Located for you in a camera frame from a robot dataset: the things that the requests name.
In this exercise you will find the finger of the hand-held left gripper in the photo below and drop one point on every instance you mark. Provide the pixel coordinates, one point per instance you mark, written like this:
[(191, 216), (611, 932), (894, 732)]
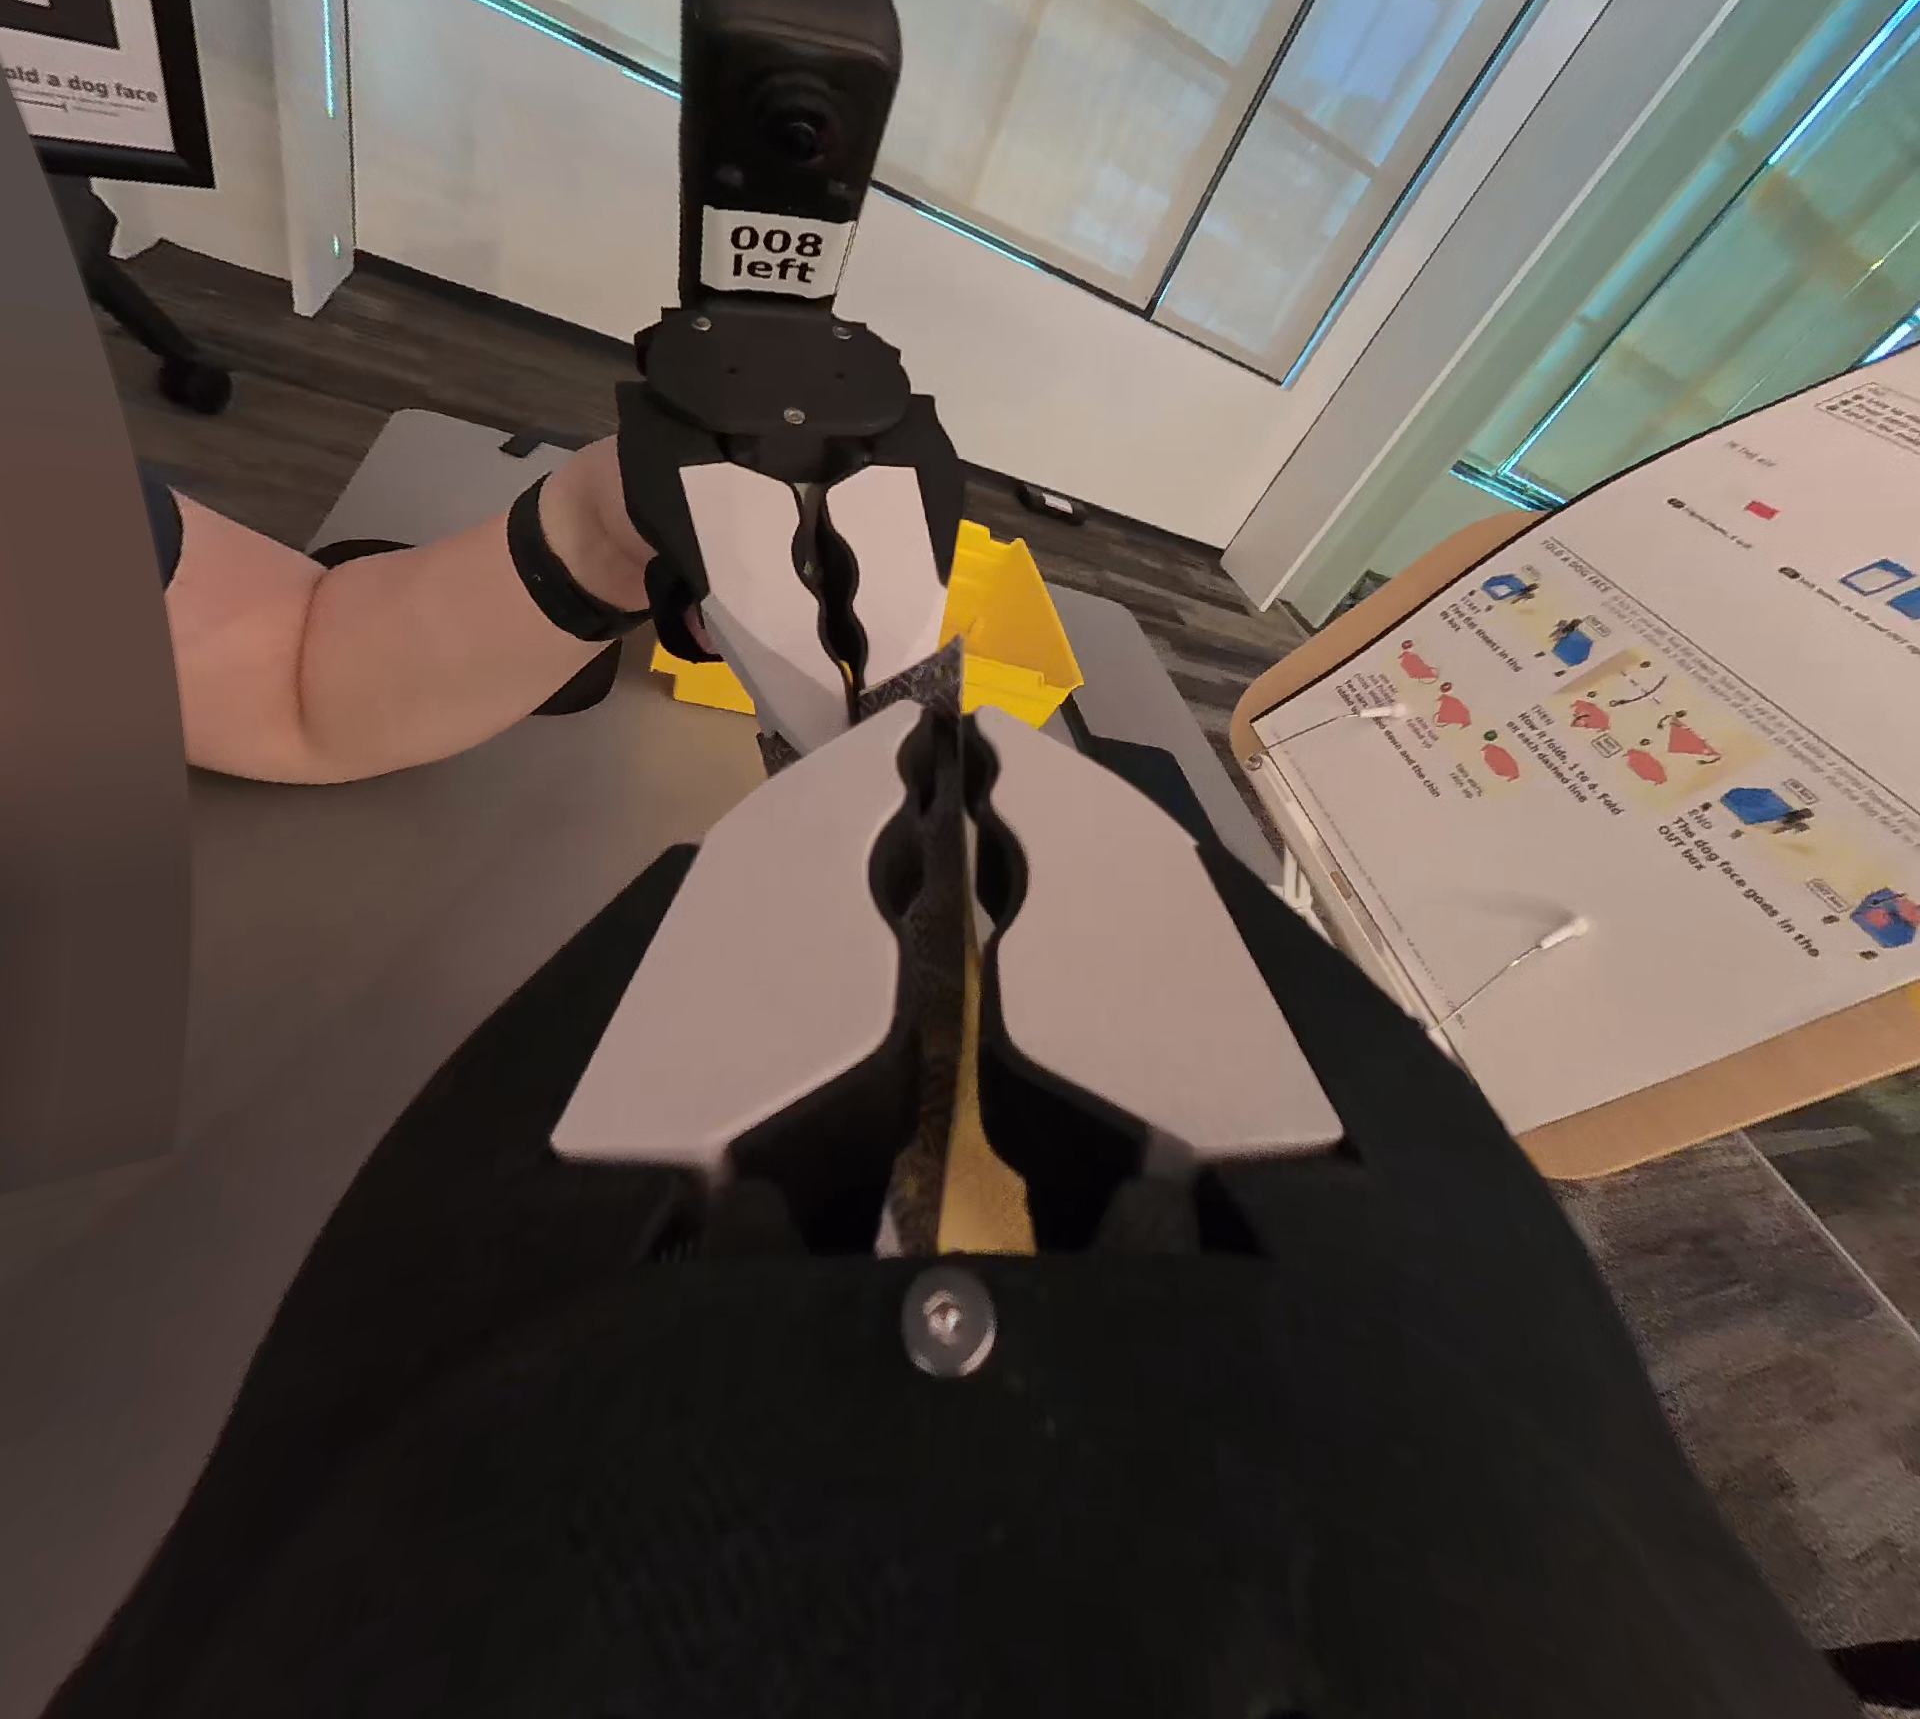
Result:
[(743, 580), (901, 564)]

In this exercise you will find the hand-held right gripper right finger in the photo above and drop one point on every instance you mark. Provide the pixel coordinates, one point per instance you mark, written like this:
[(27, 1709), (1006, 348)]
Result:
[(1154, 1000)]

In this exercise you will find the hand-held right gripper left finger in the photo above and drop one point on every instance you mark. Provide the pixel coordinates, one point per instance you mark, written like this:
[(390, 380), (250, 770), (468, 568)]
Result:
[(750, 984)]

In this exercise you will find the yellow plastic bin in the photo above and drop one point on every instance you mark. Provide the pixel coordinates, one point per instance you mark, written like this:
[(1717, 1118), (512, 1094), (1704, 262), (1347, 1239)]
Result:
[(1020, 624)]

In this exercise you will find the black elbow rest pad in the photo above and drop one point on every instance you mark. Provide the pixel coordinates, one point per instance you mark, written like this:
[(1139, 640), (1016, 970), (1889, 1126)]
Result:
[(583, 684)]

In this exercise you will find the person's left forearm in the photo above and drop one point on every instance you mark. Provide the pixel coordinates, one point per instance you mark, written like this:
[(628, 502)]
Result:
[(344, 670)]

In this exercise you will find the person's left hand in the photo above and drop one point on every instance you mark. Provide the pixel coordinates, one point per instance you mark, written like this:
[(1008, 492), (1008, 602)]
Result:
[(592, 534)]

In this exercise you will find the small black floor box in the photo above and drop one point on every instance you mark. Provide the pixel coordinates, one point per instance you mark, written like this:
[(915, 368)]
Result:
[(1051, 502)]

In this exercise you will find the black wristband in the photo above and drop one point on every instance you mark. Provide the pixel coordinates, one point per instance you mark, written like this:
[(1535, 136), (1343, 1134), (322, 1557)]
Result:
[(548, 580)]

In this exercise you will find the large gridded window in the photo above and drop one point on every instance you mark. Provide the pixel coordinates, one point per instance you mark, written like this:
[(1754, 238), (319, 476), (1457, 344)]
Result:
[(974, 24)]

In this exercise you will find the white instruction sheet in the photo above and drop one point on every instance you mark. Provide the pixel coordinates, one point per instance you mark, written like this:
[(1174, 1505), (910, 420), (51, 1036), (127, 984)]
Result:
[(1575, 880)]

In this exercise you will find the instruction board on stand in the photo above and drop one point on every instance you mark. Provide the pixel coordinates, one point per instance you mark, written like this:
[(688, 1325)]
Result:
[(1650, 1120)]

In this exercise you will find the black desk frame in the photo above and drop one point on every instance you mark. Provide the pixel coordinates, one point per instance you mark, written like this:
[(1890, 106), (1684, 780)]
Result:
[(164, 338)]

